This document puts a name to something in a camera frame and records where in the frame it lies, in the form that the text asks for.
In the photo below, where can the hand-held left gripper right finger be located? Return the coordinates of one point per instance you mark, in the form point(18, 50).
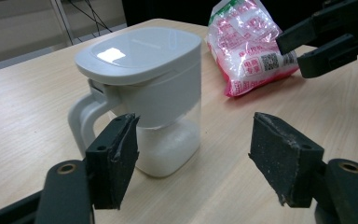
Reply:
point(279, 155)

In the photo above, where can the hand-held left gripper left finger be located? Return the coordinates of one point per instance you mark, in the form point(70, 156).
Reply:
point(112, 168)

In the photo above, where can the pink and white plastic bag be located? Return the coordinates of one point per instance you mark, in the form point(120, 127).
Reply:
point(245, 53)

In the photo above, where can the clear jar with grey lid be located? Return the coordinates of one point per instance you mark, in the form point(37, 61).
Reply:
point(143, 62)

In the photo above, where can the dark curtain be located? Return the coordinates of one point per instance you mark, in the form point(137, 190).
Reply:
point(167, 9)

